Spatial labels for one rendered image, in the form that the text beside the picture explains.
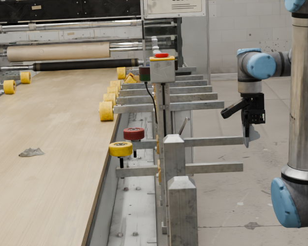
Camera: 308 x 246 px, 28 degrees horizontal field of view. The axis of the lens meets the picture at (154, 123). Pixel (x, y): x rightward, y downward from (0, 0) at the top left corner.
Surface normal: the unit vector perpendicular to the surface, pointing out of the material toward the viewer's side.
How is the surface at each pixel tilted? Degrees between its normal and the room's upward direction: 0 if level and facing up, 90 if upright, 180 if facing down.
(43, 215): 0
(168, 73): 90
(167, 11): 90
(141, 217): 0
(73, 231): 0
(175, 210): 90
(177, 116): 90
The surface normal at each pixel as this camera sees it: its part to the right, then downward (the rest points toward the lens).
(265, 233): -0.04, -0.98
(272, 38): -0.06, 0.19
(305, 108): -0.43, 0.26
